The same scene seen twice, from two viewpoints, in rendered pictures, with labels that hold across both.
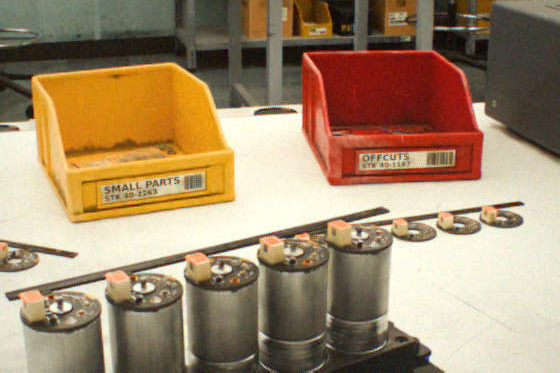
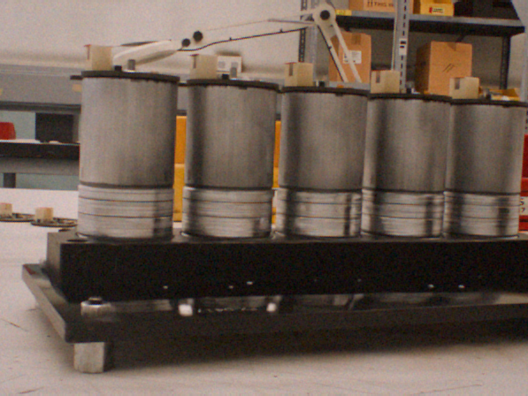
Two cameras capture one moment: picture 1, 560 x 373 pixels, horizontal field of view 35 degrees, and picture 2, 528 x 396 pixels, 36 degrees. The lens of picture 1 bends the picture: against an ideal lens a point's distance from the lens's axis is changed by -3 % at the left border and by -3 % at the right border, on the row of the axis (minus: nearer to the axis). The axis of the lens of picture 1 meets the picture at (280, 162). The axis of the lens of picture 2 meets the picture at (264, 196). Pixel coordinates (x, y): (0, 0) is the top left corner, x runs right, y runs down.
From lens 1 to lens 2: 0.15 m
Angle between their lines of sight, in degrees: 16
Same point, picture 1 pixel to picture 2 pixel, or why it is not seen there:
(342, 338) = (463, 217)
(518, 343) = not seen: outside the picture
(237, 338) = (338, 160)
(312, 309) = (430, 153)
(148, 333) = (232, 116)
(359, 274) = (486, 131)
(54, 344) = (115, 93)
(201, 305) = (298, 114)
